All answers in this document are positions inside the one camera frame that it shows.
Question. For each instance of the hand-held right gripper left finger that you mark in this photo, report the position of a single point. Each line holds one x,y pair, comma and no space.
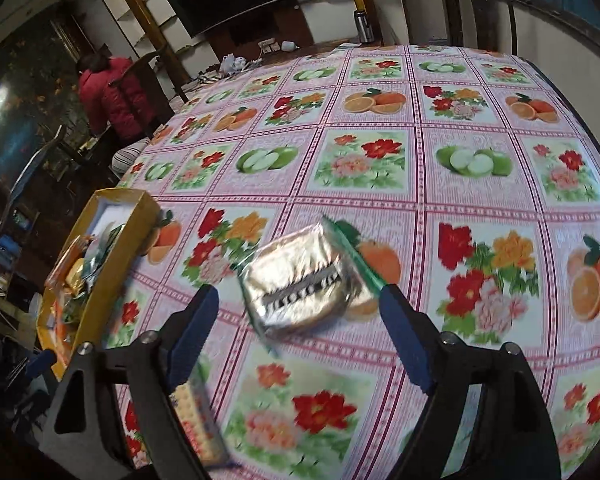
195,330

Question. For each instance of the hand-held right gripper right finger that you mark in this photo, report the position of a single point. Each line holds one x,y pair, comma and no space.
405,340

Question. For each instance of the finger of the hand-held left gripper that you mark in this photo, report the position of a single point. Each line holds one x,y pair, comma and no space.
40,362

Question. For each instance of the large orange cracker packet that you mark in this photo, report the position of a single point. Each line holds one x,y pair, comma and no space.
197,410

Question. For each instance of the yellow cardboard box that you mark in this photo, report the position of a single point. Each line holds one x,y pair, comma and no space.
125,240

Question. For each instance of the green cracker packet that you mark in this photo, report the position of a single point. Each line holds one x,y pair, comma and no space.
300,280

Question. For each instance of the fruit and flower printed tablecloth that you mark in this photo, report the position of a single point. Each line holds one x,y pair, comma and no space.
380,185

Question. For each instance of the striped seat cushion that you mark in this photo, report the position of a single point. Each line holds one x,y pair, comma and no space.
129,157

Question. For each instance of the grey curved chair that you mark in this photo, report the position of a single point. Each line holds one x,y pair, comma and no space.
25,175

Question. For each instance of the dark wooden chair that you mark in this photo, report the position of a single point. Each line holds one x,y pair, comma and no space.
150,85
447,10

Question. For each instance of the crumpled white bag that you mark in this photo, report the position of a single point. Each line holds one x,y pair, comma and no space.
233,63

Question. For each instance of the white power strip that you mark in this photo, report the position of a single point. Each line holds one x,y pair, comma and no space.
268,46

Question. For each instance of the small white device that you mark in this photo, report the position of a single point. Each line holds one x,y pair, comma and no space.
288,45

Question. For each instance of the steel thermos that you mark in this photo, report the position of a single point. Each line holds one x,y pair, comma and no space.
364,25

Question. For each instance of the dark wooden television cabinet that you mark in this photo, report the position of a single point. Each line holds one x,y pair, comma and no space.
290,25

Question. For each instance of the golden wooden shelf frame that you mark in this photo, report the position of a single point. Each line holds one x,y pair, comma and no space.
140,15

